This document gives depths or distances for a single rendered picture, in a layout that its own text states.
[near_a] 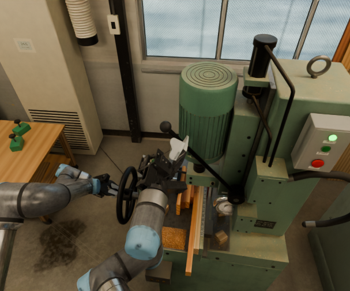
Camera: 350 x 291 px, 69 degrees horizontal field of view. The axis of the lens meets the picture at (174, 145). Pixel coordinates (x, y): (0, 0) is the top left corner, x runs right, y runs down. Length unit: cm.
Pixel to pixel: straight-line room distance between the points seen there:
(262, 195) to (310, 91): 34
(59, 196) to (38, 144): 126
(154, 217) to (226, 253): 64
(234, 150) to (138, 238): 46
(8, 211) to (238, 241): 89
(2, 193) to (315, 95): 96
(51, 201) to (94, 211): 136
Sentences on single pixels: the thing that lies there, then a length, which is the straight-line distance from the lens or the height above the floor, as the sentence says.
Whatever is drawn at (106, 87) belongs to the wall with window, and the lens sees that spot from 248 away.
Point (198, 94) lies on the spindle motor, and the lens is 73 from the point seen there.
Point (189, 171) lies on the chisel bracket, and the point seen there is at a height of 107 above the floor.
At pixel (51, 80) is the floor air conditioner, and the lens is 226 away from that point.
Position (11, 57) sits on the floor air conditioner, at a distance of 232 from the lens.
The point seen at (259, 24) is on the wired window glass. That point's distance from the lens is 219.
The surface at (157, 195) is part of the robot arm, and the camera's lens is 64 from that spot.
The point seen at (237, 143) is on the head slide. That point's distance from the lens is 86.
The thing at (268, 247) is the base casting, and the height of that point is 80.
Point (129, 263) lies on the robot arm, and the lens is 68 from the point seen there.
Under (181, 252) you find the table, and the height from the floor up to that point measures 90.
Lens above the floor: 189
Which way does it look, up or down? 45 degrees down
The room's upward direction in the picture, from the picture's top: straight up
